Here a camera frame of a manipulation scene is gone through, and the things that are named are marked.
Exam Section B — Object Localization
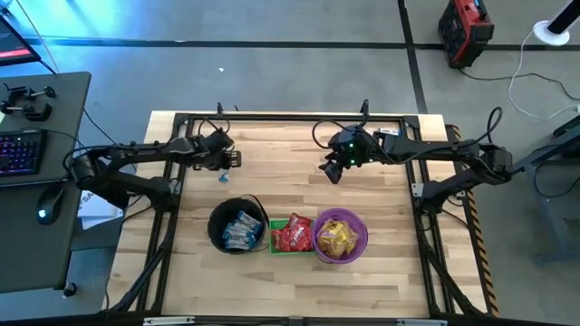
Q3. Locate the yellow candy bag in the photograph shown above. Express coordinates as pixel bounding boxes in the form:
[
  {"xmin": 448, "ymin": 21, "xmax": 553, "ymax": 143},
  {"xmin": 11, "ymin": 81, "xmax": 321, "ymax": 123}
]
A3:
[
  {"xmin": 322, "ymin": 218, "xmax": 351, "ymax": 237},
  {"xmin": 328, "ymin": 242, "xmax": 350, "ymax": 260},
  {"xmin": 315, "ymin": 230, "xmax": 339, "ymax": 254},
  {"xmin": 339, "ymin": 228, "xmax": 361, "ymax": 255}
]

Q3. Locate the black computer monitor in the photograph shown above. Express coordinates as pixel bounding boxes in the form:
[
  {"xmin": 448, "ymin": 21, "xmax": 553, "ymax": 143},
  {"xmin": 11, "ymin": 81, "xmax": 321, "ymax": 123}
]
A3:
[{"xmin": 0, "ymin": 14, "xmax": 43, "ymax": 68}]

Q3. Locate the red black tool case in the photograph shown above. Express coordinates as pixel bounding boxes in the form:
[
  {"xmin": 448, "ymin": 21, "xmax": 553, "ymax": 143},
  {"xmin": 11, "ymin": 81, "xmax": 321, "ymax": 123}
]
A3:
[{"xmin": 437, "ymin": 0, "xmax": 496, "ymax": 70}]

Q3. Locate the green slotted plastic basket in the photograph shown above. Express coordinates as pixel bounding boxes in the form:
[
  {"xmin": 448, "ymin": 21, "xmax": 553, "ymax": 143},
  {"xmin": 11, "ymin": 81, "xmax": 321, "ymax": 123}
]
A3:
[{"xmin": 268, "ymin": 217, "xmax": 315, "ymax": 256}]

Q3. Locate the silver metal bracket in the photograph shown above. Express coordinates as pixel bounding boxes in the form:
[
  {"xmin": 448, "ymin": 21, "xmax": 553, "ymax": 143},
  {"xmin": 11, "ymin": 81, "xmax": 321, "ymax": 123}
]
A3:
[
  {"xmin": 396, "ymin": 318, "xmax": 450, "ymax": 326},
  {"xmin": 142, "ymin": 315, "xmax": 196, "ymax": 326}
]

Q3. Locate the backlit black keyboard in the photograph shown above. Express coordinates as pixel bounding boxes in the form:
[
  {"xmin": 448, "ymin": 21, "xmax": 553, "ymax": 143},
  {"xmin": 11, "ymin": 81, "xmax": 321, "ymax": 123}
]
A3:
[{"xmin": 0, "ymin": 128, "xmax": 49, "ymax": 178}]

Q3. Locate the black floor cable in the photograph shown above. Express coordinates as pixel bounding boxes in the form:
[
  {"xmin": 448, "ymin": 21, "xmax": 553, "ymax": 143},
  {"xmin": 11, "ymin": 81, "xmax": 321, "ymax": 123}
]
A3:
[{"xmin": 457, "ymin": 66, "xmax": 580, "ymax": 101}]

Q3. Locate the dark grey desk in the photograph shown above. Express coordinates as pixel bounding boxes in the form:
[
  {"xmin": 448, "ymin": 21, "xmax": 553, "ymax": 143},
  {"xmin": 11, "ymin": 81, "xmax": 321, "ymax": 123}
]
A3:
[{"xmin": 0, "ymin": 71, "xmax": 92, "ymax": 294}]

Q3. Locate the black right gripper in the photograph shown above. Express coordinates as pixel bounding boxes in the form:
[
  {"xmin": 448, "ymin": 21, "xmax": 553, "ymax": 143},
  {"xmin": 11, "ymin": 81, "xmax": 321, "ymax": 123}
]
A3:
[{"xmin": 318, "ymin": 125, "xmax": 387, "ymax": 186}]

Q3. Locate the black aluminium table frame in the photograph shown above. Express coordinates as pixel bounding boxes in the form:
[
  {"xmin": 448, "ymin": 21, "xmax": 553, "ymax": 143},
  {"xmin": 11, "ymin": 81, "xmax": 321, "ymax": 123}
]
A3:
[{"xmin": 100, "ymin": 110, "xmax": 490, "ymax": 326}]

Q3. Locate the white paper sheet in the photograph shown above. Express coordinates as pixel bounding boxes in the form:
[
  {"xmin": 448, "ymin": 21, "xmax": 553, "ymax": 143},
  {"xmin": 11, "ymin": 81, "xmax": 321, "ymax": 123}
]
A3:
[{"xmin": 76, "ymin": 189, "xmax": 126, "ymax": 231}]

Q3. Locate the black computer mouse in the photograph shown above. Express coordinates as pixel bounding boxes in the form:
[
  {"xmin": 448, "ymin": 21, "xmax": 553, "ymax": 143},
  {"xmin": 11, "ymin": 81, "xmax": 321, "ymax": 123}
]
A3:
[{"xmin": 35, "ymin": 191, "xmax": 65, "ymax": 226}]

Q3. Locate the black screw clamp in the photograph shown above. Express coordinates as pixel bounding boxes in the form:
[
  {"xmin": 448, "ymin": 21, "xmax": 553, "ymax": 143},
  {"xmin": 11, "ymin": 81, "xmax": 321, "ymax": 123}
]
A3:
[
  {"xmin": 0, "ymin": 101, "xmax": 53, "ymax": 122},
  {"xmin": 2, "ymin": 83, "xmax": 58, "ymax": 103}
]

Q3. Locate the yellow black hazard tape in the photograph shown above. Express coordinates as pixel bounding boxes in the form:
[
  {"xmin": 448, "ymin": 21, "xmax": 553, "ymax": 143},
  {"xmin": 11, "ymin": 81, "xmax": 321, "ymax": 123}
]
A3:
[{"xmin": 465, "ymin": 192, "xmax": 500, "ymax": 318}]

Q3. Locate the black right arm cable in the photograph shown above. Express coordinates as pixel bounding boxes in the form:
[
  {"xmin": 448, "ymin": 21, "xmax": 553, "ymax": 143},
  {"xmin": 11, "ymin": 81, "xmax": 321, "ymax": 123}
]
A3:
[{"xmin": 311, "ymin": 106, "xmax": 505, "ymax": 153}]

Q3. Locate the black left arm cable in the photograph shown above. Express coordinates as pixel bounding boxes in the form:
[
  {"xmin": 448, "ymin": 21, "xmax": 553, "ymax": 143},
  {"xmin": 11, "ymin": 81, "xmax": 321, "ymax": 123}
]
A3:
[{"xmin": 197, "ymin": 116, "xmax": 233, "ymax": 137}]

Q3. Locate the black halloween bucket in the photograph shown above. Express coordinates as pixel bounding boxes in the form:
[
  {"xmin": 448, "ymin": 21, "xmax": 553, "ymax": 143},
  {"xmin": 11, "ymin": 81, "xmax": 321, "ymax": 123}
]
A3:
[{"xmin": 207, "ymin": 193, "xmax": 270, "ymax": 256}]

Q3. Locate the red Skittles candy bag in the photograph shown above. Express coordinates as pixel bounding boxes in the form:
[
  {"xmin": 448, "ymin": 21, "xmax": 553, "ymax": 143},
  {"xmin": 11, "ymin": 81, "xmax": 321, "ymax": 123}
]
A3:
[
  {"xmin": 289, "ymin": 229, "xmax": 314, "ymax": 253},
  {"xmin": 270, "ymin": 227, "xmax": 295, "ymax": 254},
  {"xmin": 284, "ymin": 212, "xmax": 314, "ymax": 233}
]

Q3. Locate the tower fan white base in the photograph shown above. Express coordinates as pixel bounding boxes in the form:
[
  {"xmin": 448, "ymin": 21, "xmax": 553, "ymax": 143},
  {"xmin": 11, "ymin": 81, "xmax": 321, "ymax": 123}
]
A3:
[{"xmin": 533, "ymin": 0, "xmax": 580, "ymax": 47}]

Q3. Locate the white floor cable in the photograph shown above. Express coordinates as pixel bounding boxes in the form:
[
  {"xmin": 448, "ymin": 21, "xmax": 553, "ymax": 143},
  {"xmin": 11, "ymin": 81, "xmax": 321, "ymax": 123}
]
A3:
[{"xmin": 506, "ymin": 29, "xmax": 580, "ymax": 121}]

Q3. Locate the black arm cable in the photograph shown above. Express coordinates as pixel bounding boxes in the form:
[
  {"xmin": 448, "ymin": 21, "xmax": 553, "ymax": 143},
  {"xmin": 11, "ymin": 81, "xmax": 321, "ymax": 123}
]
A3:
[
  {"xmin": 311, "ymin": 106, "xmax": 505, "ymax": 153},
  {"xmin": 197, "ymin": 116, "xmax": 233, "ymax": 137}
]

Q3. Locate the grey blue desk stand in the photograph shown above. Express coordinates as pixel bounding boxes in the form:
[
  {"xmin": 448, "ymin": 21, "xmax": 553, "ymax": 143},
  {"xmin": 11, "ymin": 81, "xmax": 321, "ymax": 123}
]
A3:
[{"xmin": 499, "ymin": 115, "xmax": 580, "ymax": 267}]

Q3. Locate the purple monster face halloween bucket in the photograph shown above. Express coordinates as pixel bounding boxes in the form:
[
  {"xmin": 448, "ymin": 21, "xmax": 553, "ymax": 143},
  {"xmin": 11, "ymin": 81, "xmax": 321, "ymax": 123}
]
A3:
[{"xmin": 310, "ymin": 207, "xmax": 370, "ymax": 265}]

